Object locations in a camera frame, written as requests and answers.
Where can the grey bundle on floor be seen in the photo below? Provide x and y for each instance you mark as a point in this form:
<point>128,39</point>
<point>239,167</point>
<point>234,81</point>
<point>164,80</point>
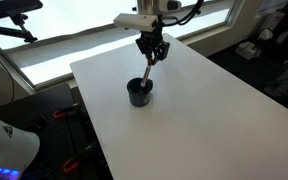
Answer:
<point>285,78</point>

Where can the red dry-erase marker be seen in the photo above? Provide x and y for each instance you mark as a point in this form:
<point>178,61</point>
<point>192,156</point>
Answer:
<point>147,74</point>

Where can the black camera on mount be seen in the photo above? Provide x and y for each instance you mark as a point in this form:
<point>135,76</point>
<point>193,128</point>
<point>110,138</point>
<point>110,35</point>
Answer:
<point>10,7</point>

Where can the black side table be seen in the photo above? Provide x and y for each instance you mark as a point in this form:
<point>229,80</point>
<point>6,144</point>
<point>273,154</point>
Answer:
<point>55,100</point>

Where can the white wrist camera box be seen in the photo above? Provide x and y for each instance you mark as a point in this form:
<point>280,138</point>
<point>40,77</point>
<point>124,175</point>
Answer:
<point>135,21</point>

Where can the white box on floor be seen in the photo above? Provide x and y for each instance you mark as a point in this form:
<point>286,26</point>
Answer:
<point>248,50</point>

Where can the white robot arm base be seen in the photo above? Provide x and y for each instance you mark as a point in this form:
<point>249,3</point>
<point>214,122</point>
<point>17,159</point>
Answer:
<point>4,146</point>

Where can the grey window frame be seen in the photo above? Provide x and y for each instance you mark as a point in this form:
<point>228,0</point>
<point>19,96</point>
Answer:
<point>204,25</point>

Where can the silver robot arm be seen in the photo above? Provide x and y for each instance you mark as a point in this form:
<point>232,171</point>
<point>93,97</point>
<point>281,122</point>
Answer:
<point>150,6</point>

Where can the dark blue ceramic mug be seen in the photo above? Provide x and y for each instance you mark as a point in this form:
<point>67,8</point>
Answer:
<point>139,96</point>

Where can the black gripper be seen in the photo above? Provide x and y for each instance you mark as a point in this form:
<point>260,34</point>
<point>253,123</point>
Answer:
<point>152,36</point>

